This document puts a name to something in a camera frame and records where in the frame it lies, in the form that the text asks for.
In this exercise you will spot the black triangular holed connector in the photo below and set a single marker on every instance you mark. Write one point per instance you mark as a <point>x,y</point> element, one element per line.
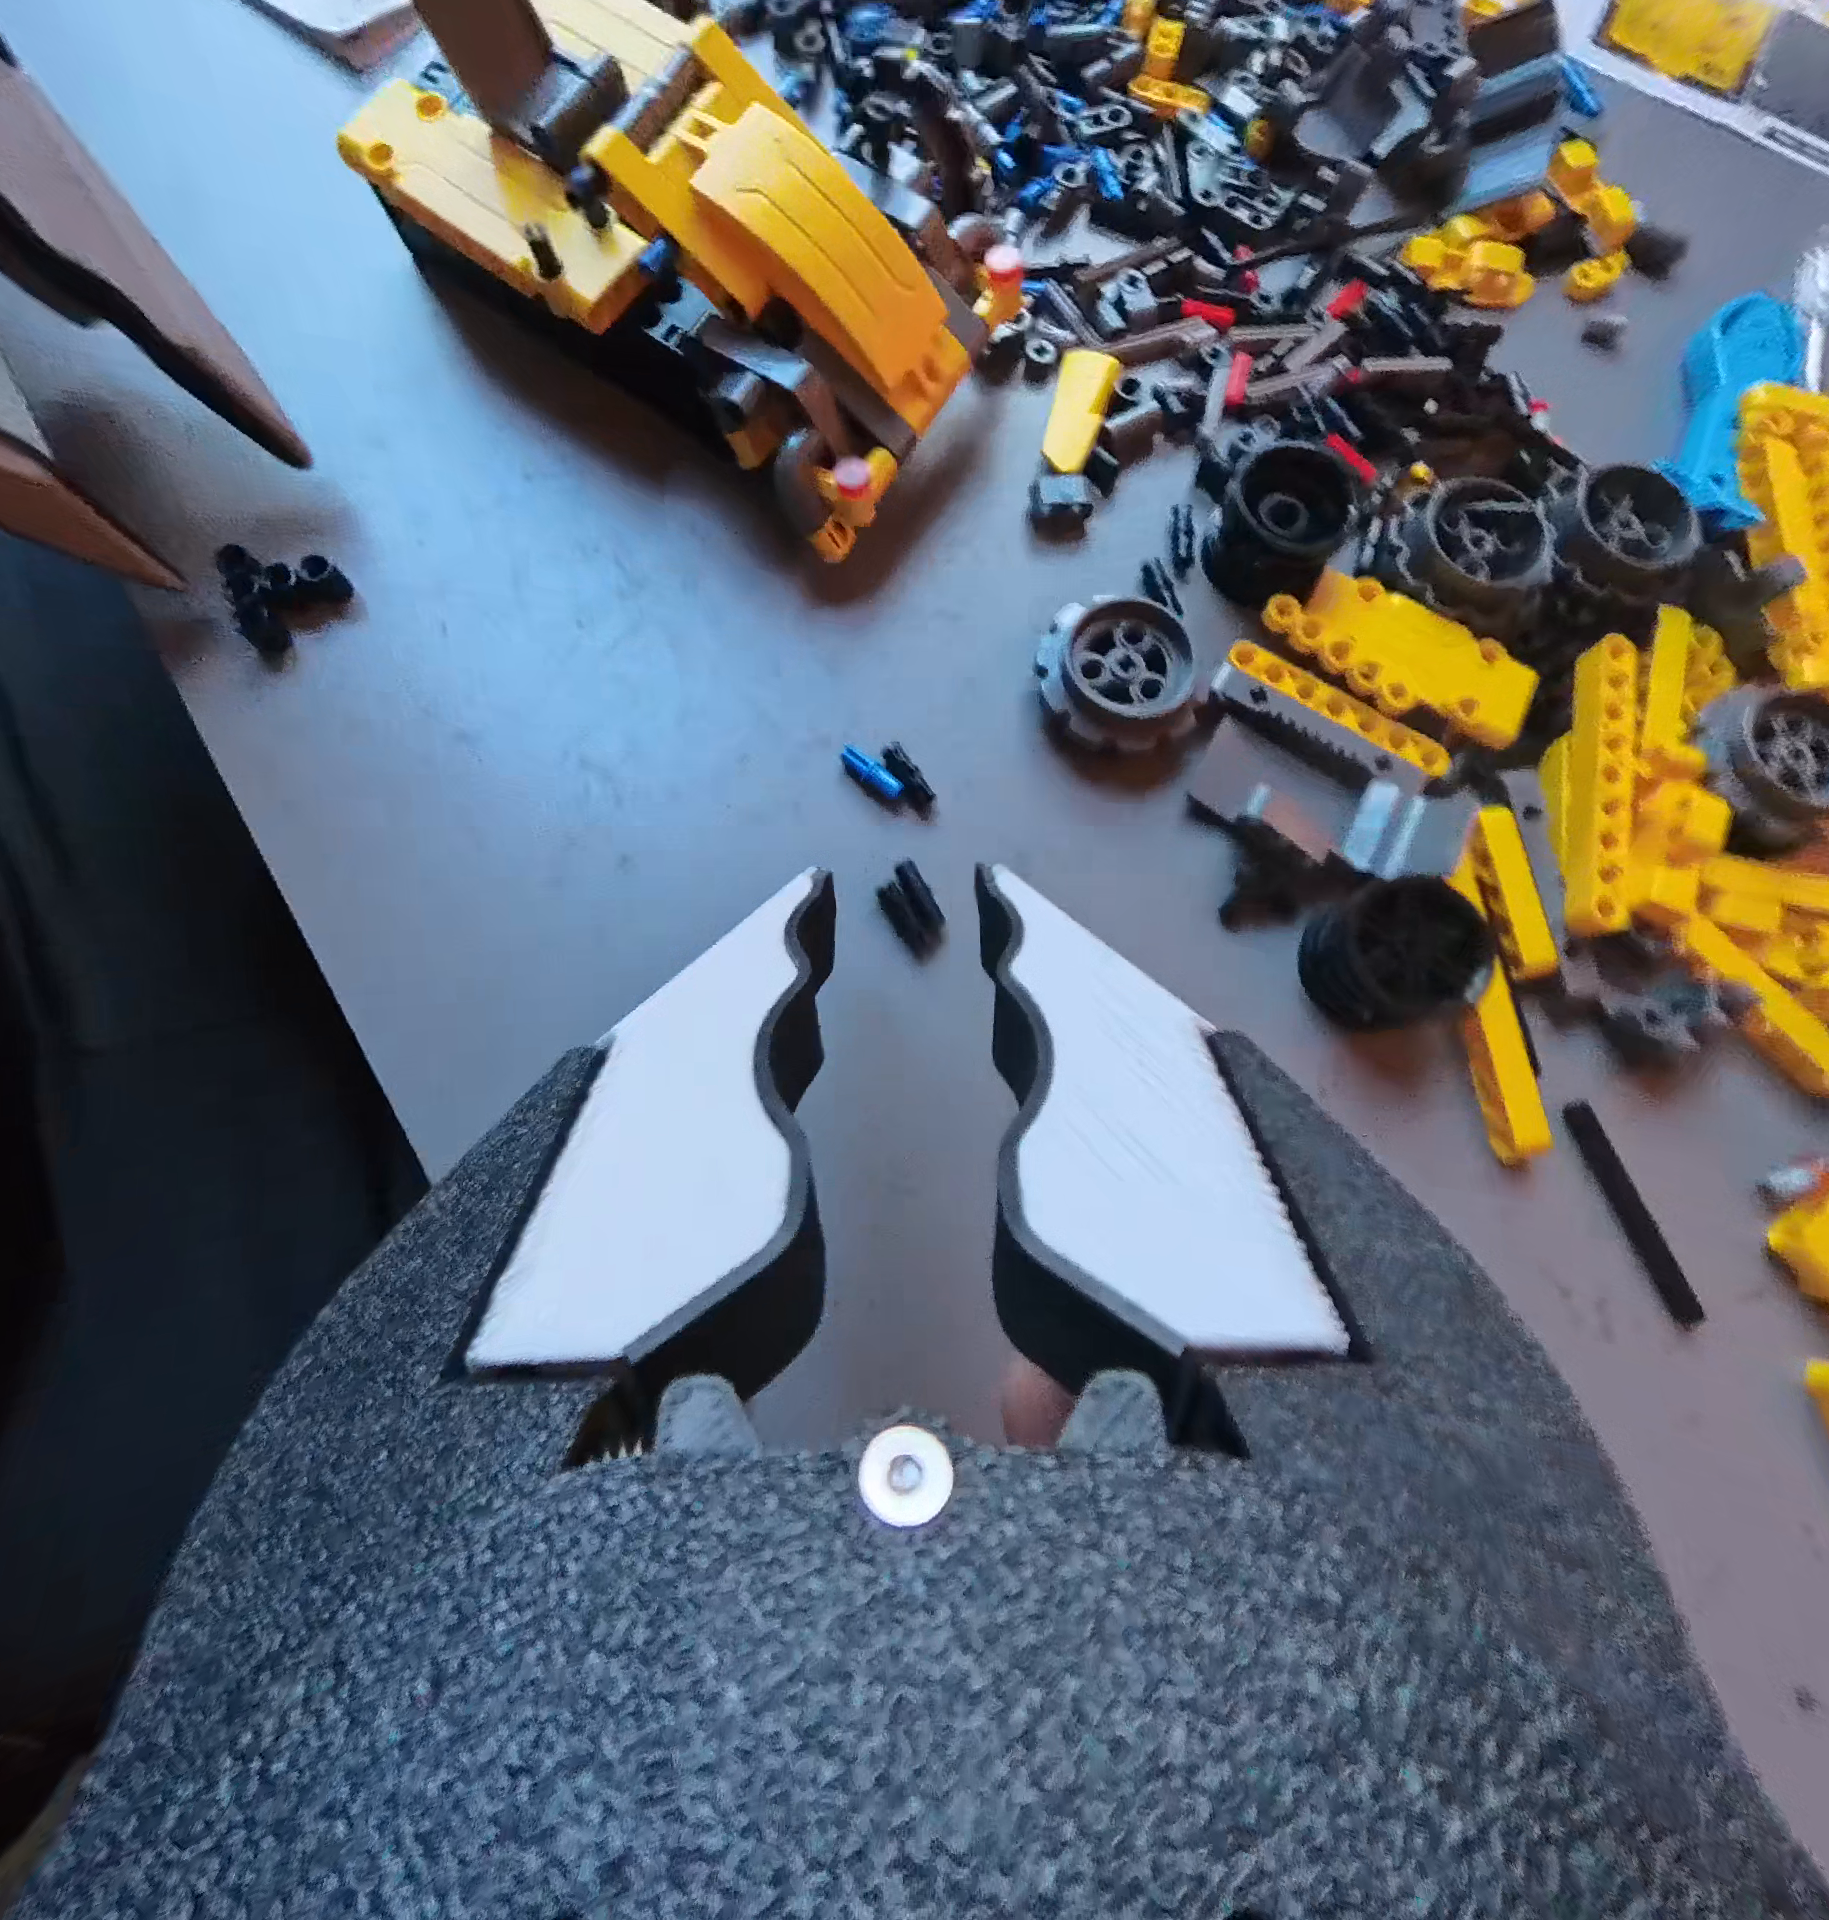
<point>278,585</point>

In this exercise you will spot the black axle rod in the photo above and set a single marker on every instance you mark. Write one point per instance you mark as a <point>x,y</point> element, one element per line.
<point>1634,1214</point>

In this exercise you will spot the grey desk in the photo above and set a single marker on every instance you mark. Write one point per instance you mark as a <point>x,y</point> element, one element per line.
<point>554,751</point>

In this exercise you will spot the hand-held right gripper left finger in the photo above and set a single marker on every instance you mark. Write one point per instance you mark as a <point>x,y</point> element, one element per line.
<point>660,1187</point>

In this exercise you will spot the grey toothed wheel hub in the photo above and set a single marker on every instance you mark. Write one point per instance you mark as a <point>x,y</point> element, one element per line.
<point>1116,668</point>
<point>1620,525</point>
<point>1476,537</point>
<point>1792,757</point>

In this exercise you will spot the sticker sheet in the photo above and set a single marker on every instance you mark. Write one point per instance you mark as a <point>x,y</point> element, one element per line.
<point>1723,62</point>

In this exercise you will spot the blue connector pin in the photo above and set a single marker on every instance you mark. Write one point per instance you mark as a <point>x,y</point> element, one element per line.
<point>861,772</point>

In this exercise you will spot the yellow curved panel brick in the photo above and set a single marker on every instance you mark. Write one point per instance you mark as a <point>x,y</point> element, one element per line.
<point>1081,411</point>

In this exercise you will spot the blue brick separator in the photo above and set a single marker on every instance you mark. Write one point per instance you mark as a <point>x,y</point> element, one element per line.
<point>1739,407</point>

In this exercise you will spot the yellow toy brick car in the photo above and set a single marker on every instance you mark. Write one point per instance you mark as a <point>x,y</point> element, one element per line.
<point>736,258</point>

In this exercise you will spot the pile of small brick parts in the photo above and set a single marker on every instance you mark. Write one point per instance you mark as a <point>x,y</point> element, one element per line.
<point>1197,183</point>

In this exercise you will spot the grey black panel brick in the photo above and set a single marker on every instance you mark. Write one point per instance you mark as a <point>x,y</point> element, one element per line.
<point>1305,795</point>

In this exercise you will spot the yellow flat panel brick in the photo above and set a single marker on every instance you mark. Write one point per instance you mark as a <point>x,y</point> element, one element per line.
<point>1820,1247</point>

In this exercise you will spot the instruction booklet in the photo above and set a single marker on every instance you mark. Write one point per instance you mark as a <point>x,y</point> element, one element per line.
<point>342,22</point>

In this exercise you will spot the person's dark trousers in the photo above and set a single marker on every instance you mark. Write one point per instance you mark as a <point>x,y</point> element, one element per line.
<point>135,1200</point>

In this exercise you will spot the pile of yellow beams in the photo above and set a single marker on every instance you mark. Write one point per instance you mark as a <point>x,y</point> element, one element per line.
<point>1664,778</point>

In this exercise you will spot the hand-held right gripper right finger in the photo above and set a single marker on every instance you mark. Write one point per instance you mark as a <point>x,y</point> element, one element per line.
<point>1155,1187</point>

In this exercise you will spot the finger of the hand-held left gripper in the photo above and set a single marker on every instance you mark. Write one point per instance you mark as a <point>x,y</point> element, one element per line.
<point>87,258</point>
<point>28,496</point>

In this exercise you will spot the black toy tyre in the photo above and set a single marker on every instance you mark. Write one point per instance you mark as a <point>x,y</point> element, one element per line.
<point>1283,517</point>
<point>1393,955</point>

